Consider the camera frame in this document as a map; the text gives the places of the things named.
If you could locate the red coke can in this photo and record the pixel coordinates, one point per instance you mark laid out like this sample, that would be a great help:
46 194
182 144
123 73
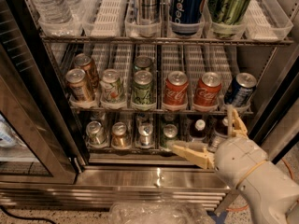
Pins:
175 88
208 87

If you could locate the white green soda can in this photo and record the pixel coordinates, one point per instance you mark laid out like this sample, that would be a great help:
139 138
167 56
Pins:
112 86

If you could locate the copper can bottom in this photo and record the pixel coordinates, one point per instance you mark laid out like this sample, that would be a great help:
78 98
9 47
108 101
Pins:
120 135

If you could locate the green tall can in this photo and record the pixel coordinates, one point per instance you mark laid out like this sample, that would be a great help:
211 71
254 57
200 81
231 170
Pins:
227 15

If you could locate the green can rear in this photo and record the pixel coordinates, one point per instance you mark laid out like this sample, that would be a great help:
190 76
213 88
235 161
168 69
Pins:
143 63

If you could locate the stainless steel fridge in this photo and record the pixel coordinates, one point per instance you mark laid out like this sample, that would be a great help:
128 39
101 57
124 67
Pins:
105 176

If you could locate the slim silver can bottom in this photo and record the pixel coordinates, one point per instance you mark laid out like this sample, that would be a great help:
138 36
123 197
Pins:
145 134

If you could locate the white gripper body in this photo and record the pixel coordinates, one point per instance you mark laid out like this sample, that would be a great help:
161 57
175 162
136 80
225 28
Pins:
238 160

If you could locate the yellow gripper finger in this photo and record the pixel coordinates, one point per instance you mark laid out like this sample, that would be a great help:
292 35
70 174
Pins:
194 152
236 126

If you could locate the green can front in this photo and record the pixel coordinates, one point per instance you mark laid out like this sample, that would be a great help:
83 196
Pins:
142 87

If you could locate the clear water bottle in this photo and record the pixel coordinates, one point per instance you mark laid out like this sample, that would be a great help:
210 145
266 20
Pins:
53 11

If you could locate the blue Pepsi can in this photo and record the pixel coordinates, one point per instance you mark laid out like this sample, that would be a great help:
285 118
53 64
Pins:
185 16

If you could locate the silver green can bottom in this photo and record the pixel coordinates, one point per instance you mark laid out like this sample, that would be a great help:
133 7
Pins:
96 134

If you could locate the white-cap bottle left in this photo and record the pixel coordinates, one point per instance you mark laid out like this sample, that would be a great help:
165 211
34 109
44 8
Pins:
197 130

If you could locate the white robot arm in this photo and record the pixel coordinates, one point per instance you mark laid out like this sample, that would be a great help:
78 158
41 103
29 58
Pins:
271 195

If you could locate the white-cap bottle right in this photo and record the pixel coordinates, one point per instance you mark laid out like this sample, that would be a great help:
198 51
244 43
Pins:
219 134

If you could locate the gold can front left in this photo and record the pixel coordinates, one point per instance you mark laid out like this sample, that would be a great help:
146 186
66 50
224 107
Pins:
80 85

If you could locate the glass fridge door left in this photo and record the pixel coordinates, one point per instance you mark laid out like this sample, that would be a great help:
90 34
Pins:
28 106

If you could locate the blue tape on floor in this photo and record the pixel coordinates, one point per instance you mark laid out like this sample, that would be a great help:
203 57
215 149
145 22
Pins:
220 218

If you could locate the dark blue soda can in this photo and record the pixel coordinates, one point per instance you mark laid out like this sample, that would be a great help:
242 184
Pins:
241 88

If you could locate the clear plastic bag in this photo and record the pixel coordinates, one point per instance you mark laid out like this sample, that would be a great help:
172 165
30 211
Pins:
158 213

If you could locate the brown can rear left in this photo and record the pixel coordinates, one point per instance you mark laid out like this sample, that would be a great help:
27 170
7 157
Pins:
88 65

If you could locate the white-cap bottle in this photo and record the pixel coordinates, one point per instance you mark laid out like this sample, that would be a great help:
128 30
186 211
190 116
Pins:
219 134
197 130

